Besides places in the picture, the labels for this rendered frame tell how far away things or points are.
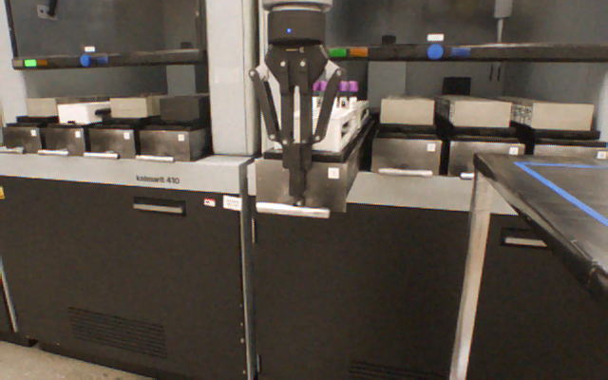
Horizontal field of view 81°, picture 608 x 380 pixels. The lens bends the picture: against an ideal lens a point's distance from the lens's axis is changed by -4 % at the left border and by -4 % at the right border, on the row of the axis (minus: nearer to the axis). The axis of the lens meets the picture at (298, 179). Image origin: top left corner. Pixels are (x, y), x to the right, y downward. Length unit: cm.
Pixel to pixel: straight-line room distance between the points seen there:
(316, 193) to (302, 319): 49
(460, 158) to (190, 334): 82
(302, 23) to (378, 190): 43
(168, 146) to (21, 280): 74
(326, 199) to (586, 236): 33
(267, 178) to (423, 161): 36
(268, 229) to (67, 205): 59
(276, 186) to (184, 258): 52
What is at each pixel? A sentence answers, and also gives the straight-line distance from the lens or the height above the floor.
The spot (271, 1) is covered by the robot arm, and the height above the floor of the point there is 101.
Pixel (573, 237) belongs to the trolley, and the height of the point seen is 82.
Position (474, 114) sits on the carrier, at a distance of 86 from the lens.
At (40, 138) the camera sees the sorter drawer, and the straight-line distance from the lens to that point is 121.
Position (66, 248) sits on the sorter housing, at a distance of 126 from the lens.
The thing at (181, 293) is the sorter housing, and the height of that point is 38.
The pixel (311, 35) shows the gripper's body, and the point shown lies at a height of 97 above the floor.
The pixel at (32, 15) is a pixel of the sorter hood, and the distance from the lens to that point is 130.
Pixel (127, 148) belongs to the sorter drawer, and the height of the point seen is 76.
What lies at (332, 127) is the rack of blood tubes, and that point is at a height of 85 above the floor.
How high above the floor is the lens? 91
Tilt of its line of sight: 14 degrees down
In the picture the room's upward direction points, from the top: straight up
